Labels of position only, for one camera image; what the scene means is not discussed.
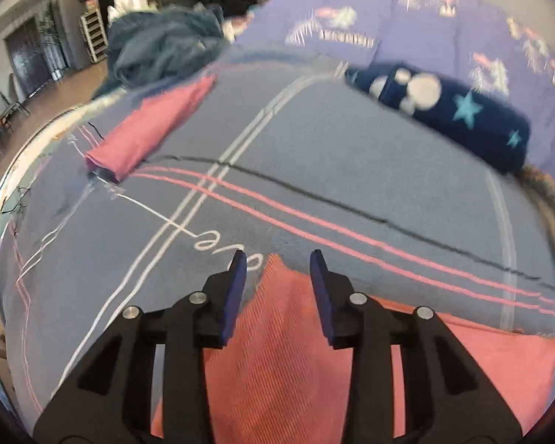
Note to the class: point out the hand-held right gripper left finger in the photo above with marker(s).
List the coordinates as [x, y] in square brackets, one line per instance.
[233, 298]

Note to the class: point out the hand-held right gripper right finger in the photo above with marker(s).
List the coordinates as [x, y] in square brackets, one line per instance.
[323, 298]

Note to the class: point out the pink bear-print sweater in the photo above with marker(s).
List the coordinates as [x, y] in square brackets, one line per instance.
[282, 356]

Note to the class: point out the blue striped bedsheet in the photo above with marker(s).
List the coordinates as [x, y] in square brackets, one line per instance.
[328, 157]

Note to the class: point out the mauve pink garment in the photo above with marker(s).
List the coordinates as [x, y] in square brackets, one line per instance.
[143, 134]

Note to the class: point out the navy star-print folded blanket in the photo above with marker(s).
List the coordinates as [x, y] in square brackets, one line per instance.
[481, 129]

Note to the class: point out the blue-grey crumpled blanket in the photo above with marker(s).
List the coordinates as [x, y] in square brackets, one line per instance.
[162, 46]

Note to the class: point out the purple tree-print sheet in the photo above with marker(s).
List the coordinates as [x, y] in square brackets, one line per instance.
[421, 32]

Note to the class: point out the white shelf rack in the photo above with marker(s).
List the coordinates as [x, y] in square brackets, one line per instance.
[95, 34]

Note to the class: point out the tall green houseplant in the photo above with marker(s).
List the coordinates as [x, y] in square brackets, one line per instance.
[51, 32]

